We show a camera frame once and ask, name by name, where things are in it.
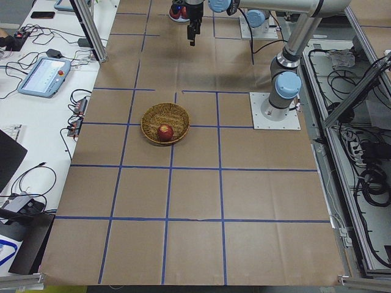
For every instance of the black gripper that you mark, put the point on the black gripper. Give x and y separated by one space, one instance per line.
194 13

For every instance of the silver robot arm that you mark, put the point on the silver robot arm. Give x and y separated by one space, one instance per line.
286 84
259 21

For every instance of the light blue plate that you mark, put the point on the light blue plate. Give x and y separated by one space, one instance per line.
181 20

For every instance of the red apple on plate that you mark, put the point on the red apple on plate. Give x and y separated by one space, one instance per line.
175 13
184 14

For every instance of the woven wicker basket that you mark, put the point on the woven wicker basket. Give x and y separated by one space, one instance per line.
165 113

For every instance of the dark red apple in basket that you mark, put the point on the dark red apple in basket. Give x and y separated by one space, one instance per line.
165 133

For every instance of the black power adapter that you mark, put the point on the black power adapter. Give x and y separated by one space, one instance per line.
52 53

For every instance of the blue teach pendant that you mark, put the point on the blue teach pendant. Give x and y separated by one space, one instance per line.
46 77

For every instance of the black smartphone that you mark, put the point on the black smartphone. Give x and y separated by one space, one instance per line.
42 15

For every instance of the white keyboard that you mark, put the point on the white keyboard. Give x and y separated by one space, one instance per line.
14 131

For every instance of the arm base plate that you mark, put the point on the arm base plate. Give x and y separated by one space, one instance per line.
267 117
245 32

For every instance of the aluminium frame post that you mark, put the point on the aluminium frame post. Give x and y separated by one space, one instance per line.
89 28

